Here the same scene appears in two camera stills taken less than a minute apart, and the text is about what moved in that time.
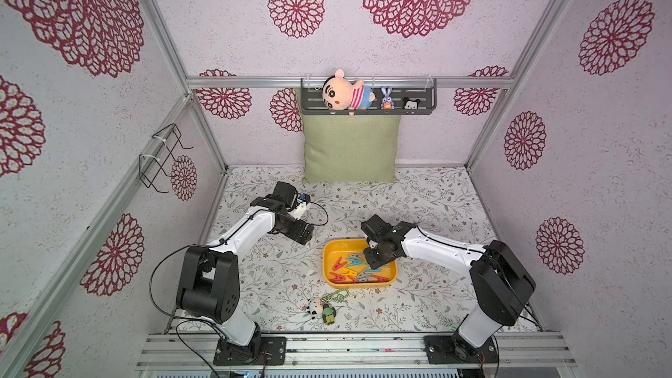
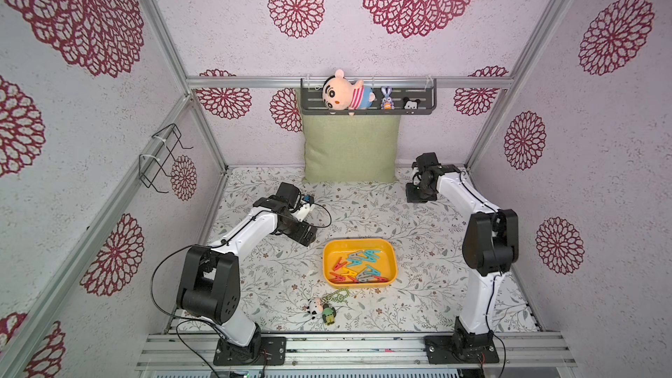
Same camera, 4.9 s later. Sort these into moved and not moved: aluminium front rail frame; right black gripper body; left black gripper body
Moved: right black gripper body
Not moved: aluminium front rail frame; left black gripper body
